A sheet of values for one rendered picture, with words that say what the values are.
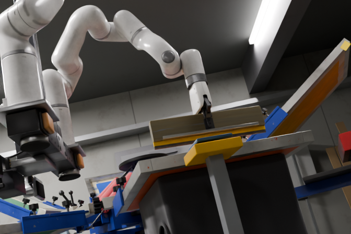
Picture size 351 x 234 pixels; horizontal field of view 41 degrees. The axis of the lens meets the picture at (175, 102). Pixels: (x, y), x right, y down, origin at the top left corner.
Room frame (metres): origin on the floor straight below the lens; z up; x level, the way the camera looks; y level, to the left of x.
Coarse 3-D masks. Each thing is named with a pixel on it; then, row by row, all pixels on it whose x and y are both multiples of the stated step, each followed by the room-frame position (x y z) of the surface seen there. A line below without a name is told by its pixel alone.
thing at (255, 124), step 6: (228, 126) 1.58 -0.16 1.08; (234, 126) 1.59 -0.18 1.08; (240, 126) 1.59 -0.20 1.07; (246, 126) 1.60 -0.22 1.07; (252, 126) 1.62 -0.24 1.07; (192, 132) 1.54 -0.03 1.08; (198, 132) 1.55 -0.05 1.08; (204, 132) 1.55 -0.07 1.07; (210, 132) 1.57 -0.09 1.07; (216, 132) 1.59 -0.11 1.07; (162, 138) 1.52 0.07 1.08; (168, 138) 1.52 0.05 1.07; (174, 138) 1.54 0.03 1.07
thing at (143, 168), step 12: (300, 132) 1.53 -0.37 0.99; (252, 144) 1.48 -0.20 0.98; (264, 144) 1.49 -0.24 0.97; (276, 144) 1.50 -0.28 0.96; (288, 144) 1.51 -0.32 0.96; (300, 144) 1.54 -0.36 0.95; (168, 156) 1.40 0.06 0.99; (180, 156) 1.41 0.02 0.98; (240, 156) 1.49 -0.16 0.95; (288, 156) 1.71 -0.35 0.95; (144, 168) 1.38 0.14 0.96; (156, 168) 1.39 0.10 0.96; (168, 168) 1.40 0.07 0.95; (132, 180) 1.54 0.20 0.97; (144, 180) 1.50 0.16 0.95; (132, 192) 1.66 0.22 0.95
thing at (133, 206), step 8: (184, 168) 1.46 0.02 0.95; (192, 168) 1.49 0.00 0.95; (200, 168) 1.53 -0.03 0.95; (152, 176) 1.46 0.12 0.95; (160, 176) 1.49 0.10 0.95; (144, 184) 1.57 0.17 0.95; (152, 184) 1.61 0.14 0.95; (144, 192) 1.73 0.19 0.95; (136, 200) 1.87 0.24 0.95; (128, 208) 2.04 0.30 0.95; (136, 208) 2.11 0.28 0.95
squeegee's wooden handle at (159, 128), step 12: (240, 108) 1.61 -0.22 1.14; (252, 108) 1.62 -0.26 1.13; (156, 120) 1.53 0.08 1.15; (168, 120) 1.54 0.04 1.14; (180, 120) 1.55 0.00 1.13; (192, 120) 1.56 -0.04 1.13; (216, 120) 1.58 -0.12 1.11; (228, 120) 1.60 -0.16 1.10; (240, 120) 1.61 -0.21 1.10; (252, 120) 1.62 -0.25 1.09; (156, 132) 1.52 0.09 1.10; (168, 132) 1.53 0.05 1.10; (180, 132) 1.54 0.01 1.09
